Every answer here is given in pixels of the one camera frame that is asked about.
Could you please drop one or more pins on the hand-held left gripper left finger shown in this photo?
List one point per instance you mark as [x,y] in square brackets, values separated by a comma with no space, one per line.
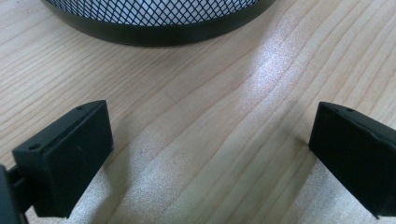
[67,155]

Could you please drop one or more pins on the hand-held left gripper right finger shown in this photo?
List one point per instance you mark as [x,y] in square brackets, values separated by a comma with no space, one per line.
[358,155]

